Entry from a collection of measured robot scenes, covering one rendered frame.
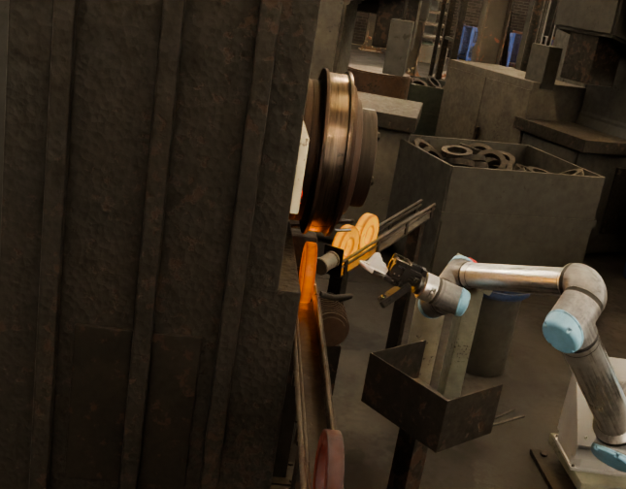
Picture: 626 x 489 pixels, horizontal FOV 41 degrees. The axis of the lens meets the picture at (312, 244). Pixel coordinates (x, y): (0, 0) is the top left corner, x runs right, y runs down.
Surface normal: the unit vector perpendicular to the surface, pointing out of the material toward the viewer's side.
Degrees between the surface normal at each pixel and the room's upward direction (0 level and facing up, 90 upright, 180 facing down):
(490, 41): 90
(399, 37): 90
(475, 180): 90
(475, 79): 90
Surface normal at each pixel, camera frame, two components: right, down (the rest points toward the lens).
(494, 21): 0.07, 0.32
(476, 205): 0.33, 0.34
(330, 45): -0.17, 0.28
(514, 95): -0.90, 0.00
